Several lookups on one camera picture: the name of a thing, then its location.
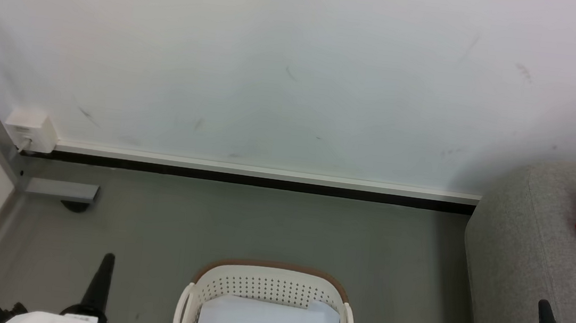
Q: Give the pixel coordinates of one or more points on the white wall socket box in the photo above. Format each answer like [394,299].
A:
[32,129]

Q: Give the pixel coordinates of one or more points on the grey metal foot bar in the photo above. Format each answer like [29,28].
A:
[60,190]

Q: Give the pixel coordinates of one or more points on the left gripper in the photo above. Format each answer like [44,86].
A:
[84,314]

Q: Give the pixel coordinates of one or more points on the white plastic laundry basket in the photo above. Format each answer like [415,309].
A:
[264,285]

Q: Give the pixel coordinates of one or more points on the grey fabric sofa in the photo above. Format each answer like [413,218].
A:
[523,261]

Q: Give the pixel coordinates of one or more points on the white and black baseboard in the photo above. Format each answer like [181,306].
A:
[265,178]

